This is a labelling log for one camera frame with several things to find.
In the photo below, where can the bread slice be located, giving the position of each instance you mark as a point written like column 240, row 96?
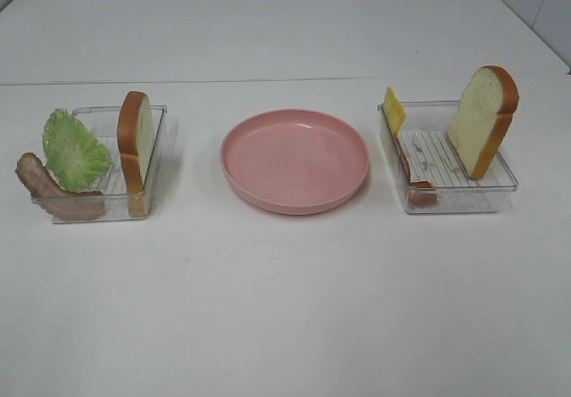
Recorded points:
column 485, row 112
column 135, row 137

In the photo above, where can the right clear plastic tray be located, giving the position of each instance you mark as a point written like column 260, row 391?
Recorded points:
column 433, row 159

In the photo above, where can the clear plastic tray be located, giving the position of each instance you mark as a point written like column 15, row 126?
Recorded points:
column 433, row 159
column 108, row 198

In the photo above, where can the pink round plate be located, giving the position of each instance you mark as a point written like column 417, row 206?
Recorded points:
column 294, row 161

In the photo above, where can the yellow cheese slice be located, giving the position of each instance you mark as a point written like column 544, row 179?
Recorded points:
column 394, row 112

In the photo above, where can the bacon strip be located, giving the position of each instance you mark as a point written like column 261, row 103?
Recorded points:
column 421, row 193
column 53, row 194

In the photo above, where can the left clear plastic tray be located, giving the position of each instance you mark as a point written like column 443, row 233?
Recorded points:
column 108, row 198

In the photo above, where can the green lettuce leaf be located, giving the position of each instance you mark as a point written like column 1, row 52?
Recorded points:
column 73, row 153

